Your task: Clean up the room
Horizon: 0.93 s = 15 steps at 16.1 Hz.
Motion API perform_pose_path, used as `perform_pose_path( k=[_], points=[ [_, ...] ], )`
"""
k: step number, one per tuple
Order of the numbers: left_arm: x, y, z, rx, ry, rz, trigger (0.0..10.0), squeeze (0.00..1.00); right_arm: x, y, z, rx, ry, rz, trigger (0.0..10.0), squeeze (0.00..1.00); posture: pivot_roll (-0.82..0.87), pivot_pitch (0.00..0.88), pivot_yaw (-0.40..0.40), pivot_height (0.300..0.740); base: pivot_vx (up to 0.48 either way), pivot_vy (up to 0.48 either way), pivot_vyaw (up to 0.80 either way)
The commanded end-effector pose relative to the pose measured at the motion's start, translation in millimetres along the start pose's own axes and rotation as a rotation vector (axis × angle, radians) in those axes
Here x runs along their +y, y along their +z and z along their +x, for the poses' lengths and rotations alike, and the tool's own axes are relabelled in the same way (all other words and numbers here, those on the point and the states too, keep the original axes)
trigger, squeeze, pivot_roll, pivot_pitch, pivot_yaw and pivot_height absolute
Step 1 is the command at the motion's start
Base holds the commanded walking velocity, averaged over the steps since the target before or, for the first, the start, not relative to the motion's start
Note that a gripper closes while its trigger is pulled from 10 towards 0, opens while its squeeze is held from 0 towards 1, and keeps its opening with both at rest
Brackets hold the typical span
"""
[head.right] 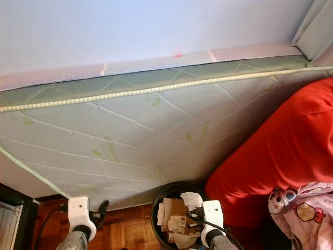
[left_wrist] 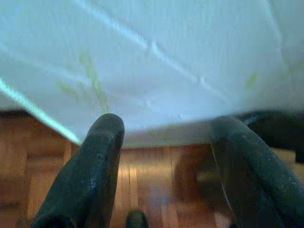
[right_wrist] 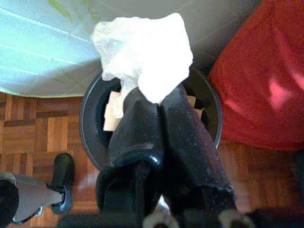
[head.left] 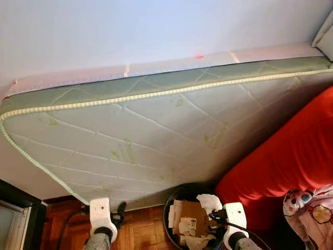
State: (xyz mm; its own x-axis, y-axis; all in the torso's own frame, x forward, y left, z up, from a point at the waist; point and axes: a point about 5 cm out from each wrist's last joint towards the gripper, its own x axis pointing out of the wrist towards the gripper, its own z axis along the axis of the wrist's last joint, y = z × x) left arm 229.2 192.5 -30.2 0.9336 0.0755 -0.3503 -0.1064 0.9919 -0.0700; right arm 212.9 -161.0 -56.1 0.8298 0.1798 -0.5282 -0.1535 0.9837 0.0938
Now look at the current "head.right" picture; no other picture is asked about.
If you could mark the white paper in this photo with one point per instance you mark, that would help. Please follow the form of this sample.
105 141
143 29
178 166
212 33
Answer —
192 200

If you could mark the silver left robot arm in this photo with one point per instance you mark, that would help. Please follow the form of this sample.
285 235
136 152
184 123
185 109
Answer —
74 242

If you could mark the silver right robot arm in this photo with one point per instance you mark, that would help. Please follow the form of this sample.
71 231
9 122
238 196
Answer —
223 245

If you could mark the brown cardboard piece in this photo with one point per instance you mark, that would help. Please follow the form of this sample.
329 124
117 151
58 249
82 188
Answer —
174 211

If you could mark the torn white paper scrap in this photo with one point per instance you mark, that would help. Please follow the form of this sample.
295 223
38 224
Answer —
182 239

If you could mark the black round waste bin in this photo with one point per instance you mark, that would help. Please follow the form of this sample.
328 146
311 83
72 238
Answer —
156 205

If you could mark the black cabinet with white door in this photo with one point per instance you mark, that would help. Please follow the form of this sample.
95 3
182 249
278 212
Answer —
15 221

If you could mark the red fabric cushion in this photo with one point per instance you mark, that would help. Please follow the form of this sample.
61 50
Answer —
276 146

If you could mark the pink cartoon print blanket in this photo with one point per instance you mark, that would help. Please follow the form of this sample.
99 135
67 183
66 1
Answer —
304 216

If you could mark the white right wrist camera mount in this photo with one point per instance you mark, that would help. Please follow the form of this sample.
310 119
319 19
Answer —
213 217

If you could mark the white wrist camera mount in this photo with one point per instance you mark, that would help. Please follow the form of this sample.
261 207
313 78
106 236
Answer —
213 217
80 214

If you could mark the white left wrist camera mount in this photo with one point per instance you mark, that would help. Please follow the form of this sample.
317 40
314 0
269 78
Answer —
80 214

